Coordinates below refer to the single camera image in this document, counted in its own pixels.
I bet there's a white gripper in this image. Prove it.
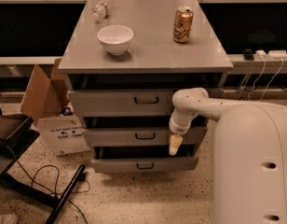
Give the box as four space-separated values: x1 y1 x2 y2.
169 109 194 156

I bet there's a grey drawer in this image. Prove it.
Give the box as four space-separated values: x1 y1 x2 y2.
68 89 175 118
82 126 209 147
91 157 198 173

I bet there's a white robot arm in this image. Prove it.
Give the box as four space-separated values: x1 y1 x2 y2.
169 88 287 224

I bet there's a grey bottom drawer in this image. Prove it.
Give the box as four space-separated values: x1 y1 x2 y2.
91 157 198 173

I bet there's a grey top drawer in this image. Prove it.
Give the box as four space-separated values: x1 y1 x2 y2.
68 89 175 118

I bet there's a grey drawer cabinet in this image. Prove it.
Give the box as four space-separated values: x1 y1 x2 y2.
59 0 233 159

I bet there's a black small device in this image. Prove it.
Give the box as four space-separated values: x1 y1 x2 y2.
242 49 254 61

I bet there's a white ceramic bowl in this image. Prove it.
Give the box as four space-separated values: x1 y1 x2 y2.
97 25 134 55

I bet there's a white power strip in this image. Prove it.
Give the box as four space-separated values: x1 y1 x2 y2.
255 50 287 61

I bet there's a gold soda can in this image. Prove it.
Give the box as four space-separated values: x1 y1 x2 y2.
173 7 194 43

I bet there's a brown cardboard box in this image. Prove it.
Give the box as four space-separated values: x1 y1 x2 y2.
20 58 89 156

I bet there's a clear plastic bottle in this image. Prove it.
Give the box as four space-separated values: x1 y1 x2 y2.
92 0 114 23

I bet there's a black metal stand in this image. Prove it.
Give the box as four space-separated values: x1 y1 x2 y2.
0 113 87 224

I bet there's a white shoe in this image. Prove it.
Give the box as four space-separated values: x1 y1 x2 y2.
0 214 18 224

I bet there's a white hanging cable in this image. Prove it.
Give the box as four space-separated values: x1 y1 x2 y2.
247 58 285 102

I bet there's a black floor cable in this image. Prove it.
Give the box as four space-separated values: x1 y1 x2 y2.
7 147 91 224

